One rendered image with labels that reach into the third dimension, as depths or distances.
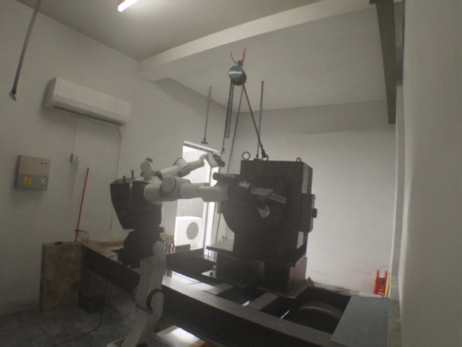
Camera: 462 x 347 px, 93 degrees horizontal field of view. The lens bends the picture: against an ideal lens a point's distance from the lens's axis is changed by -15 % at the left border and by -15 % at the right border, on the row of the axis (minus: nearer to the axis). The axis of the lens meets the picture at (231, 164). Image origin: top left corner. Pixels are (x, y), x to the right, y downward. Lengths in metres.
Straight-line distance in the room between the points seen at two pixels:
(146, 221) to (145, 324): 0.67
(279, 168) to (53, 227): 2.26
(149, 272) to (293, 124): 3.48
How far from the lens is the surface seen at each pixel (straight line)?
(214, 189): 0.99
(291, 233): 1.85
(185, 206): 9.00
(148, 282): 1.76
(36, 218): 2.91
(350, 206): 4.07
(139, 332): 1.87
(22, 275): 3.02
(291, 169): 1.85
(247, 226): 1.82
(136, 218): 1.57
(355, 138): 4.18
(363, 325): 1.71
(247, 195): 0.97
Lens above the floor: 1.36
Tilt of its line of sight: 6 degrees up
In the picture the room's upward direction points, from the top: 5 degrees clockwise
